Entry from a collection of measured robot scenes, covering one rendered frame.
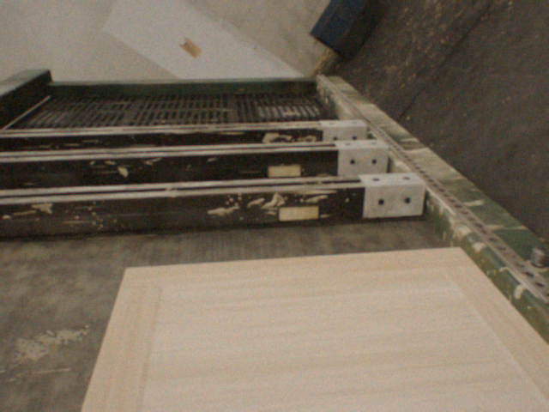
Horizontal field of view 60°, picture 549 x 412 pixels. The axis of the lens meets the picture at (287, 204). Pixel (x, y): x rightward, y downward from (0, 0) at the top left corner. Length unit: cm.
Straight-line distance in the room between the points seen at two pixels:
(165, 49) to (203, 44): 34
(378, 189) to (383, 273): 23
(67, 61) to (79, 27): 41
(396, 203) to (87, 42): 534
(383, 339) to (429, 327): 7
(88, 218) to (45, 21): 527
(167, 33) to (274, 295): 387
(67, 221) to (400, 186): 64
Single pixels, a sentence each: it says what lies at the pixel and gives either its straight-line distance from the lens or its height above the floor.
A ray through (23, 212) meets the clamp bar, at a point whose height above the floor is 155.
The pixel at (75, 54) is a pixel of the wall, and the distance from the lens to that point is 613.
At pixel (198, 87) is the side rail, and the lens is 208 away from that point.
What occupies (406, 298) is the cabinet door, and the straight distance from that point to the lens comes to 73.
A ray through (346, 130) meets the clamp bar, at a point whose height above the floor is 97.
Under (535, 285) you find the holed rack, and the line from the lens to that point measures 76.
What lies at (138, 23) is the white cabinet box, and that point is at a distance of 448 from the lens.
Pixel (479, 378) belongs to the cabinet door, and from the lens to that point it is 64.
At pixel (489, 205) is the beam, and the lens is 99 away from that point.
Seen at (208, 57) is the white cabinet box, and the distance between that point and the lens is 445.
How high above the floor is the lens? 146
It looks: 20 degrees down
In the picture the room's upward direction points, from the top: 60 degrees counter-clockwise
